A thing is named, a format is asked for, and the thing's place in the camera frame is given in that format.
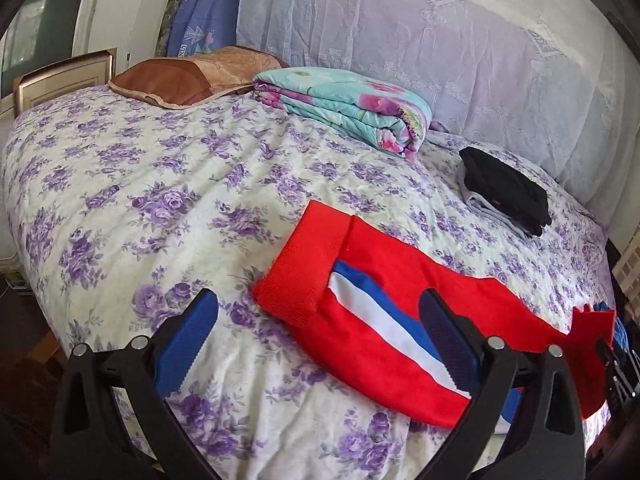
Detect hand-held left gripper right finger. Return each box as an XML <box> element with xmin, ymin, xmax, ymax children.
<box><xmin>419</xmin><ymin>287</ymin><xmax>586</xmax><ymax>480</ymax></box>

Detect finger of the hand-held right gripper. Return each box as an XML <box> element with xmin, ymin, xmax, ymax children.
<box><xmin>595</xmin><ymin>337</ymin><xmax>617</xmax><ymax>376</ymax></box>

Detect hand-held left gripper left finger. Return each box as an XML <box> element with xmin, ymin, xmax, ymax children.
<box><xmin>50</xmin><ymin>287</ymin><xmax>221</xmax><ymax>480</ymax></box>

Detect red pants with striped patch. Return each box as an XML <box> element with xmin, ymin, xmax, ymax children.
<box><xmin>251</xmin><ymin>200</ymin><xmax>617</xmax><ymax>436</ymax></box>

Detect blue garment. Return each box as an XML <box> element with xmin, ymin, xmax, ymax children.
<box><xmin>592</xmin><ymin>300</ymin><xmax>633</xmax><ymax>352</ymax></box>

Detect cream grid radiator cover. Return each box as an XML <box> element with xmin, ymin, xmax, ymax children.
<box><xmin>611</xmin><ymin>237</ymin><xmax>640</xmax><ymax>322</ymax></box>

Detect grey folded garment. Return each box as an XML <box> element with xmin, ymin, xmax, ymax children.
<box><xmin>455</xmin><ymin>160</ymin><xmax>532</xmax><ymax>241</ymax></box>

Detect bed with purple floral sheet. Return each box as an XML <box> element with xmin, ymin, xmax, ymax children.
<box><xmin>0</xmin><ymin>82</ymin><xmax>617</xmax><ymax>480</ymax></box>

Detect black folded garment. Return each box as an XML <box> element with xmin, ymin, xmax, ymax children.
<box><xmin>459</xmin><ymin>146</ymin><xmax>552</xmax><ymax>238</ymax></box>

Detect teal floral folded blanket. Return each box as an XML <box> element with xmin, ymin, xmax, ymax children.
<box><xmin>251</xmin><ymin>66</ymin><xmax>433</xmax><ymax>161</ymax></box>

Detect brown pillow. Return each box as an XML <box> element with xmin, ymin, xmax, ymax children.
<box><xmin>109</xmin><ymin>46</ymin><xmax>291</xmax><ymax>111</ymax></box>

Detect wooden headboard panel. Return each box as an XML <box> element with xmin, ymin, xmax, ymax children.
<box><xmin>12</xmin><ymin>49</ymin><xmax>118</xmax><ymax>118</ymax></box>

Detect white lace cover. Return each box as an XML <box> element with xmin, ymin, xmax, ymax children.
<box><xmin>235</xmin><ymin>0</ymin><xmax>640</xmax><ymax>226</ymax></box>

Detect window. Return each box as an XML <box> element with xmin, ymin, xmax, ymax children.
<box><xmin>0</xmin><ymin>0</ymin><xmax>96</xmax><ymax>101</ymax></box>

